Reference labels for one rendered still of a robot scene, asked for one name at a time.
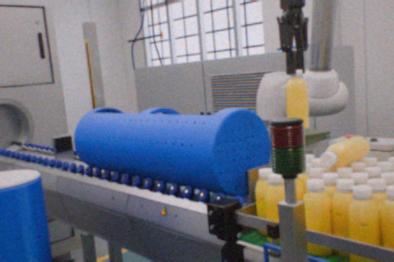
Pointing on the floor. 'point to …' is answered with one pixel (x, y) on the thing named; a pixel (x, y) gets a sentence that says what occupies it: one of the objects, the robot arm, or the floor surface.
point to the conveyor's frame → (242, 252)
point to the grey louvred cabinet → (238, 87)
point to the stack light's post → (293, 231)
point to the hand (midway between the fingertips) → (295, 62)
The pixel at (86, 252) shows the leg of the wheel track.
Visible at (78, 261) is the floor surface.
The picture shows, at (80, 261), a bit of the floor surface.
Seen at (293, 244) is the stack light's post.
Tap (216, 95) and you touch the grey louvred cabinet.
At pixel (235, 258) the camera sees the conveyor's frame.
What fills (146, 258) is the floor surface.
